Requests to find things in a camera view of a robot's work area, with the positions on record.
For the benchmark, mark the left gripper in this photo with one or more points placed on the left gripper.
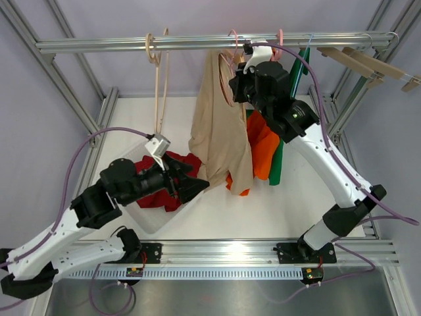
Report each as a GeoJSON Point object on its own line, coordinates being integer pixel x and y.
{"type": "Point", "coordinates": [187, 187]}

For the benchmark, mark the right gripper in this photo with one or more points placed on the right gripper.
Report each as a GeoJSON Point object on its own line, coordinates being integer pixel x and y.
{"type": "Point", "coordinates": [237, 83]}

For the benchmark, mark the pink wire hanger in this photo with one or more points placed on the pink wire hanger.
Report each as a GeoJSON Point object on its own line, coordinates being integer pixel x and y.
{"type": "Point", "coordinates": [230, 66]}

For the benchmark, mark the red t shirt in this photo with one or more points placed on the red t shirt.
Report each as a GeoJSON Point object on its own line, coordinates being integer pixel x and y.
{"type": "Point", "coordinates": [163, 198]}

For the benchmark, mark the beige t shirt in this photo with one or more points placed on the beige t shirt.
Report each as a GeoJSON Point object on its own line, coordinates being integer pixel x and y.
{"type": "Point", "coordinates": [218, 132]}

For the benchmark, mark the orange t shirt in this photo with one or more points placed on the orange t shirt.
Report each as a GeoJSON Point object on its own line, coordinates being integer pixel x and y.
{"type": "Point", "coordinates": [263, 148]}

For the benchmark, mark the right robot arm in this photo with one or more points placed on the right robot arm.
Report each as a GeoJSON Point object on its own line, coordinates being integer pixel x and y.
{"type": "Point", "coordinates": [266, 87]}

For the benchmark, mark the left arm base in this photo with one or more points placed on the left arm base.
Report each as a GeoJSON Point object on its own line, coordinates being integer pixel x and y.
{"type": "Point", "coordinates": [136, 255]}

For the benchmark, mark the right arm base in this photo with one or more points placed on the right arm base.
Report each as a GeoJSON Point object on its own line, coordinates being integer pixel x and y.
{"type": "Point", "coordinates": [298, 252]}

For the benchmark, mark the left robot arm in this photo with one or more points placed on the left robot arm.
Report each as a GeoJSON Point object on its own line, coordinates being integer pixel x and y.
{"type": "Point", "coordinates": [34, 267]}

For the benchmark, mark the green t shirt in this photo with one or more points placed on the green t shirt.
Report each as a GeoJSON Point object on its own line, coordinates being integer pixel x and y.
{"type": "Point", "coordinates": [276, 166]}

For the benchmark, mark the blue hanger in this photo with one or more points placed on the blue hanger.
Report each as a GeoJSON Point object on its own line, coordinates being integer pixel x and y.
{"type": "Point", "coordinates": [298, 69]}

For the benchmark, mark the wooden clip hanger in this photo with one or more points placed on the wooden clip hanger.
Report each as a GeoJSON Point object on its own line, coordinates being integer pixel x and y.
{"type": "Point", "coordinates": [348, 62]}
{"type": "Point", "coordinates": [395, 73]}

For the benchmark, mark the white plastic basket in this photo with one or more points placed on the white plastic basket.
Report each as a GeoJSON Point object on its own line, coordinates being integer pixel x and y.
{"type": "Point", "coordinates": [152, 221]}

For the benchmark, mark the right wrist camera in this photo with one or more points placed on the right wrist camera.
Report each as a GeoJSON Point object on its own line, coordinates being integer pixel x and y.
{"type": "Point", "coordinates": [259, 51]}

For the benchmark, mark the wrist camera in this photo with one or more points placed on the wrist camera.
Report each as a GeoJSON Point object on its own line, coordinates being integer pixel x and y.
{"type": "Point", "coordinates": [157, 146]}
{"type": "Point", "coordinates": [259, 51]}

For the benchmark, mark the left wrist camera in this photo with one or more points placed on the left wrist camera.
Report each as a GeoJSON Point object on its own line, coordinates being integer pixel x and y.
{"type": "Point", "coordinates": [157, 146]}

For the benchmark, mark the white cable duct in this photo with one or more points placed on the white cable duct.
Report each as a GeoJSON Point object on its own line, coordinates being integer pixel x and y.
{"type": "Point", "coordinates": [189, 273]}

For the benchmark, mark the aluminium hanging rail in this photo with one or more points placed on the aluminium hanging rail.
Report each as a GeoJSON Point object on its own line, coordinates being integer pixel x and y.
{"type": "Point", "coordinates": [176, 43]}

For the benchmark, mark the front aluminium rail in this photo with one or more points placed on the front aluminium rail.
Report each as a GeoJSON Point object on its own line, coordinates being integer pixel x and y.
{"type": "Point", "coordinates": [260, 253]}

